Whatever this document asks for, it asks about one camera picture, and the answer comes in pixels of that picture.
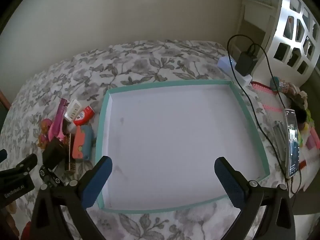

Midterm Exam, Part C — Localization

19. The pink and white crochet mat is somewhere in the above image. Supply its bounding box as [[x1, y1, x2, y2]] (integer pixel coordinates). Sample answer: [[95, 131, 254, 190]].
[[251, 81, 320, 180]]

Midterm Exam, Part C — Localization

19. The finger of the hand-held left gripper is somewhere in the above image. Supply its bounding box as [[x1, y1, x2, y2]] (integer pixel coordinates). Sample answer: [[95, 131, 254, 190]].
[[39, 164, 66, 188], [14, 153, 38, 175]]

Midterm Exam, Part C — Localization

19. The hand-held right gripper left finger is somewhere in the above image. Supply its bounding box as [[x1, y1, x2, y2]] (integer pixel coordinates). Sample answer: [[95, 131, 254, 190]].
[[31, 156, 113, 240]]

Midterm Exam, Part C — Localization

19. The white power strip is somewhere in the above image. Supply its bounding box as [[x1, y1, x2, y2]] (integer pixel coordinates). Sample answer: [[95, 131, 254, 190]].
[[217, 56, 252, 86]]

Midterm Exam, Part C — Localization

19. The silver metal clip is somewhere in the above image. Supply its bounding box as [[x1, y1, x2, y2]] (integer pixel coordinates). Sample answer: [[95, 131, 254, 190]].
[[272, 120, 288, 162]]

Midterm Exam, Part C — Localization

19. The orange and blue plastic toy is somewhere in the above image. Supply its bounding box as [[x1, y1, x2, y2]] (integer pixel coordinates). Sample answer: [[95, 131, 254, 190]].
[[72, 124, 94, 161]]

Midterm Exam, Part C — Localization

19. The white lattice basket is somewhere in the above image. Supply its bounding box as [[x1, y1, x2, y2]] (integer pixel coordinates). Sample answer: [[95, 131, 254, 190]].
[[260, 0, 320, 85]]

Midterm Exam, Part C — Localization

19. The pink hair clip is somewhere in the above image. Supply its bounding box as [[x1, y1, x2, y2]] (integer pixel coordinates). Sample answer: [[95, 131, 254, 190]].
[[48, 98, 69, 142]]

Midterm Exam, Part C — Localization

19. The short black cable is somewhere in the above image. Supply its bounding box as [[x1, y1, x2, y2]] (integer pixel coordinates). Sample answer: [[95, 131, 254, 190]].
[[247, 44, 288, 110]]

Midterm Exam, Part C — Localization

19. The long black cable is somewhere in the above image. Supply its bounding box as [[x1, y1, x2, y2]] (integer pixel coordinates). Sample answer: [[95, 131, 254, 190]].
[[227, 34, 302, 194]]

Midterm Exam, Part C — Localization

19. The glitter tube with teal cap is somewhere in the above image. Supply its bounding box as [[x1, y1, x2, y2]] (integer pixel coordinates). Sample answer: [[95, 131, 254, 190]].
[[270, 76, 298, 94]]

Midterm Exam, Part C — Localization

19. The black power adapter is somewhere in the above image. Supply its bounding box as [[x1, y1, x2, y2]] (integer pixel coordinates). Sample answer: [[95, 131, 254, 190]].
[[42, 138, 67, 172]]

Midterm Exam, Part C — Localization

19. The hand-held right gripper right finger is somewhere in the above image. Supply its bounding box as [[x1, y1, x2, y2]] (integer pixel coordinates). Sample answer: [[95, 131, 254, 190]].
[[214, 157, 297, 240]]

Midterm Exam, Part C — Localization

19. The red stain remover bottle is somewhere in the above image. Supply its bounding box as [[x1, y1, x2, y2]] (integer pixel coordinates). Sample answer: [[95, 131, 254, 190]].
[[67, 106, 95, 133]]

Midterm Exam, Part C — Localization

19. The grey floral blanket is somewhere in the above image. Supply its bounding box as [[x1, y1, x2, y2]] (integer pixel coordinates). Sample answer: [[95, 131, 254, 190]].
[[0, 39, 295, 240]]

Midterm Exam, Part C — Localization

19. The black fluffy brush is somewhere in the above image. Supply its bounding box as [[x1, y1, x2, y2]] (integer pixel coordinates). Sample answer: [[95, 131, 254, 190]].
[[294, 106, 308, 124]]

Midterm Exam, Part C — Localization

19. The smartphone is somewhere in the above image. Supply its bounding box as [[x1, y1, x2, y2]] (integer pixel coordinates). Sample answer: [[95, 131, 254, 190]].
[[282, 108, 300, 179]]

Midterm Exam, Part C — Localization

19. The teal shallow cardboard box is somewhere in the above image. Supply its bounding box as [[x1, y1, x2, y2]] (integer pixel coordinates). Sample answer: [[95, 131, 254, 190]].
[[94, 79, 270, 214]]

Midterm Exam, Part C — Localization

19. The pink and orange toy figure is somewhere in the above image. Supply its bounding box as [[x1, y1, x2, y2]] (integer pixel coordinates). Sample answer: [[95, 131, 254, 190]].
[[37, 118, 53, 148]]

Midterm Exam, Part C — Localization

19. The red patterned cloth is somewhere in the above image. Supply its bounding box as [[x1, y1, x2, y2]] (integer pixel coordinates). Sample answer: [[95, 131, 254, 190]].
[[21, 221, 34, 240]]

